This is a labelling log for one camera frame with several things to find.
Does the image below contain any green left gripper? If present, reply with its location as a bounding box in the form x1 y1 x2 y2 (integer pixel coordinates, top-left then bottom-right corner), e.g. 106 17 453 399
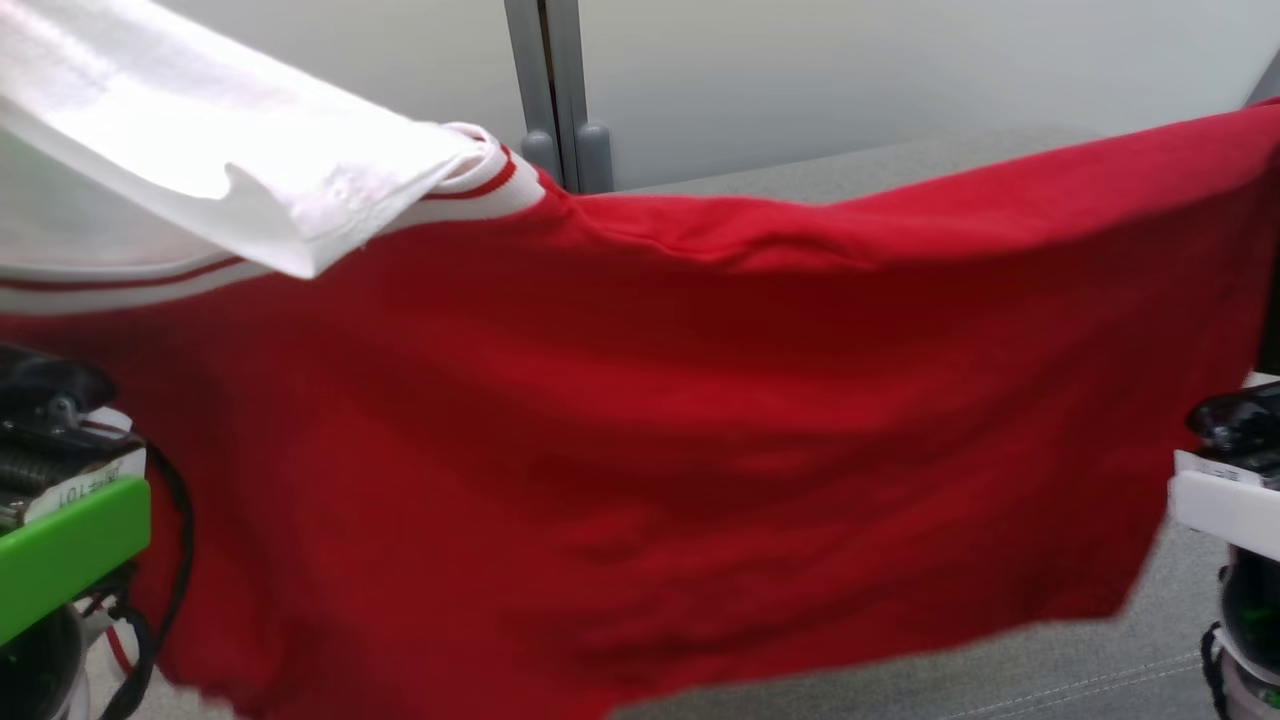
0 410 151 646

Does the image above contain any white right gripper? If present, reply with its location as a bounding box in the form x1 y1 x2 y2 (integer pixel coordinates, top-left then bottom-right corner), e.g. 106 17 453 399
1168 450 1280 561

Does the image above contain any red jersey with white sleeves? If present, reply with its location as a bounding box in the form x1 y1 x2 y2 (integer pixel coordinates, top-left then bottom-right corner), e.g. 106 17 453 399
0 0 1280 720

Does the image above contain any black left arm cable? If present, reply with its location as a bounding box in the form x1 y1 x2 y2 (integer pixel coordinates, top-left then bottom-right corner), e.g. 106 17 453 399
95 440 196 720

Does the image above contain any grey metal partition post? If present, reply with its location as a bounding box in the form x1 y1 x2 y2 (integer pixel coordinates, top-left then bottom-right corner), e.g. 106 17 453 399
503 0 613 194

